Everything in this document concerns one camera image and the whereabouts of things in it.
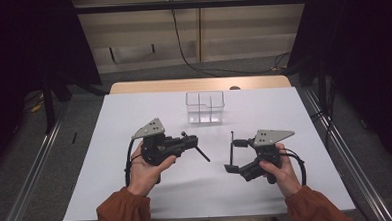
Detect wooden table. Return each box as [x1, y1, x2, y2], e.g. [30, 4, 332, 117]
[108, 73, 292, 96]

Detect hand-held gripper black cable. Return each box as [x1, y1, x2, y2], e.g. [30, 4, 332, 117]
[122, 137, 145, 188]
[279, 147, 307, 188]

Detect left hand-held gripper black cable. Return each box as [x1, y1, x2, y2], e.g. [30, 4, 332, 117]
[122, 137, 145, 188]

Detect small yellow floor object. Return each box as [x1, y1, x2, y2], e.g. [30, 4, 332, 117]
[29, 100, 46, 114]

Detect person's right hand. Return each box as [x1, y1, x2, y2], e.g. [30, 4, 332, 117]
[259, 142, 304, 200]

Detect black curtain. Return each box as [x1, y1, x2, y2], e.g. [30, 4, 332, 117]
[283, 0, 392, 179]
[0, 0, 107, 177]

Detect clear acrylic organizer box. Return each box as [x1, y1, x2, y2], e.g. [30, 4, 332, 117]
[184, 89, 227, 126]

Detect metal floor rail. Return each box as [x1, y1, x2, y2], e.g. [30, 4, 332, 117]
[0, 101, 76, 221]
[302, 83, 392, 221]

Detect black power cable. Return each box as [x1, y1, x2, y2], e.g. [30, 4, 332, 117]
[169, 0, 293, 79]

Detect black pen with silver ferrule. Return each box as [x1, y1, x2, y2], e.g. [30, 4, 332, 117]
[228, 130, 236, 166]

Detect black horizontal bar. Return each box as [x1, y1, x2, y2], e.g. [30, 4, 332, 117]
[73, 0, 310, 15]

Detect white table sheet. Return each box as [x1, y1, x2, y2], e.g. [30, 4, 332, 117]
[56, 83, 357, 221]

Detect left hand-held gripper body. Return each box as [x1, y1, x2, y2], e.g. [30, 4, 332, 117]
[130, 116, 186, 168]

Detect black metal stand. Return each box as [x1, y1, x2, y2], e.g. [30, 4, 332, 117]
[41, 74, 73, 135]

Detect person's left hand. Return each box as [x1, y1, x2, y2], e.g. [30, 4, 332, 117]
[124, 141, 180, 198]

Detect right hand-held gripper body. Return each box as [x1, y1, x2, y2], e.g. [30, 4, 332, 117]
[237, 128, 297, 183]

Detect right hand-held gripper black cable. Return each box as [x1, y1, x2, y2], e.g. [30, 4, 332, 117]
[279, 147, 307, 188]

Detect plain black pen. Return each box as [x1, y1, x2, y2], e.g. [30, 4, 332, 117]
[180, 129, 211, 164]

